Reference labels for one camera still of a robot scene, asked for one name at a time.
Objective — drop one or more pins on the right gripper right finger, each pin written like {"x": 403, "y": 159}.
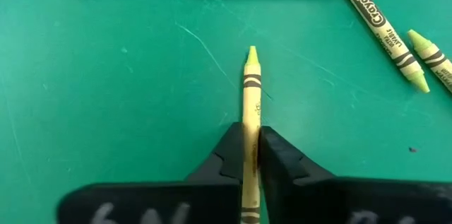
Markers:
{"x": 335, "y": 203}

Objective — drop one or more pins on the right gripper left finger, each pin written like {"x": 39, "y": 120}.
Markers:
{"x": 159, "y": 203}

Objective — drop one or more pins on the yellow crayon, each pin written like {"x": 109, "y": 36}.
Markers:
{"x": 378, "y": 22}
{"x": 251, "y": 111}
{"x": 434, "y": 58}

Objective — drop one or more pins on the green table mat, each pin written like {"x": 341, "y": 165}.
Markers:
{"x": 106, "y": 75}

